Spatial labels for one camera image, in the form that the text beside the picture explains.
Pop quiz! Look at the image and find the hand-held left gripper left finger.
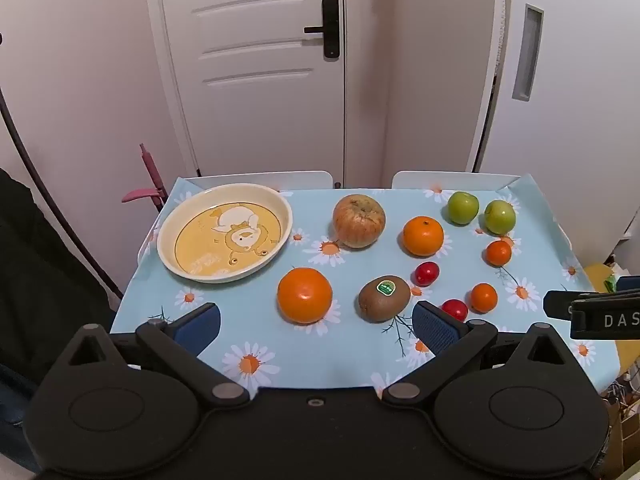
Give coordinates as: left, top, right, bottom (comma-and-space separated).
65, 302, 251, 408

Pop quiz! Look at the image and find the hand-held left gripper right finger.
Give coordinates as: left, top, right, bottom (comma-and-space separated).
382, 301, 576, 408

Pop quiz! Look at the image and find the red cherry tomato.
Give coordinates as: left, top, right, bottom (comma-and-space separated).
414, 261, 441, 287
441, 298, 469, 322

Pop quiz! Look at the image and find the small tangerine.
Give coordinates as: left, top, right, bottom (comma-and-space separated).
470, 283, 499, 314
485, 240, 513, 267

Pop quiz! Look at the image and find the brown kiwi with sticker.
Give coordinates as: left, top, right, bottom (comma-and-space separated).
358, 275, 412, 323

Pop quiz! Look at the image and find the yellow cartoon plate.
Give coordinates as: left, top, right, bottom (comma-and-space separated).
156, 183, 294, 284

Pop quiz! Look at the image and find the green apple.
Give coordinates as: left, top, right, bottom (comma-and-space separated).
446, 191, 480, 226
483, 200, 517, 236

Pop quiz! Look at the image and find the large orange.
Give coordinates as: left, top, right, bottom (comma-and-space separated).
277, 267, 334, 324

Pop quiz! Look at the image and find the yellow stool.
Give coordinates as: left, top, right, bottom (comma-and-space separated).
584, 262, 622, 295

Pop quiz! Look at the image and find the medium orange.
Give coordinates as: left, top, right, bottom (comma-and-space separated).
402, 215, 445, 257

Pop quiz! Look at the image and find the cardboard box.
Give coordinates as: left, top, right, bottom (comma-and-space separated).
606, 399, 640, 477

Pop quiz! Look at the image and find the blue daisy print tablecloth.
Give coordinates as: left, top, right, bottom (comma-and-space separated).
109, 174, 621, 391

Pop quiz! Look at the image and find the red yellow apple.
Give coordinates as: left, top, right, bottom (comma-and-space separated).
332, 194, 387, 250

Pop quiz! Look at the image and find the pink plastic rack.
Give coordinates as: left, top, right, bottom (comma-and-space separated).
121, 143, 168, 212

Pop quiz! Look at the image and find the white wardrobe door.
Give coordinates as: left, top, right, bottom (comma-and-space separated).
466, 0, 640, 243

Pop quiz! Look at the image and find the dark cloth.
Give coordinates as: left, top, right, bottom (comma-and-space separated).
0, 167, 119, 386

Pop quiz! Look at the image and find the white panel door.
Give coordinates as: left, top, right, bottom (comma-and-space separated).
144, 0, 392, 191

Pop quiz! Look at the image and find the black cable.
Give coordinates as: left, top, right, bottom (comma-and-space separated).
0, 82, 124, 302

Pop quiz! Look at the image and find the grey recessed wardrobe handle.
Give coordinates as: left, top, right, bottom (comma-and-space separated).
511, 4, 545, 101

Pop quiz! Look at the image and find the black door lock handle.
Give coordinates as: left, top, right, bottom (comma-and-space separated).
304, 0, 341, 59

